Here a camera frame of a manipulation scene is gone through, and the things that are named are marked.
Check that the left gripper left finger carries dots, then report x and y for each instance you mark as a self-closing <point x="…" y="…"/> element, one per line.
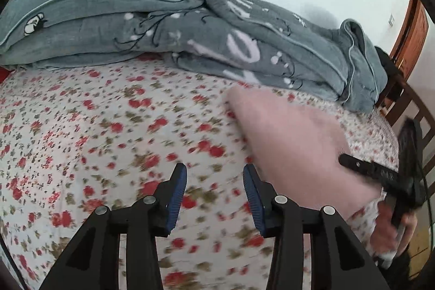
<point x="111" y="243"/>

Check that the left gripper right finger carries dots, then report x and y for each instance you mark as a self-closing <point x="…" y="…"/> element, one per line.
<point x="338" y="259"/>

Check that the pink knitted sweater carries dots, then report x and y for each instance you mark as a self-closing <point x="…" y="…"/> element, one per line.
<point x="297" y="148"/>

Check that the person's right hand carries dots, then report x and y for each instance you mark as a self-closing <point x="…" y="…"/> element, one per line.
<point x="384" y="238"/>

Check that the dark wooden footboard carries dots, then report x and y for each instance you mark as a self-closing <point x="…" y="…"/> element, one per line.
<point x="399" y="101"/>

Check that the black garment on footboard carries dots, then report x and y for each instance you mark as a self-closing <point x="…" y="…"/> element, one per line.
<point x="389" y="67"/>

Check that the floral bed sheet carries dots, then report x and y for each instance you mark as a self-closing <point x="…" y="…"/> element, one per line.
<point x="76" y="139"/>

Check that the orange wooden door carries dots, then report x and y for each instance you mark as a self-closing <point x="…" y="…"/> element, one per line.
<point x="411" y="39"/>

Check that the red pillow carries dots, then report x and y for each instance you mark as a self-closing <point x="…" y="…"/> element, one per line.
<point x="4" y="74"/>

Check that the grey patterned quilt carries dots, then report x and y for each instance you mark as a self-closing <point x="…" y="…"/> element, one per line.
<point x="246" y="40"/>

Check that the white wall switch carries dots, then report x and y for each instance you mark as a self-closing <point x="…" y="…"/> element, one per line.
<point x="391" y="20"/>

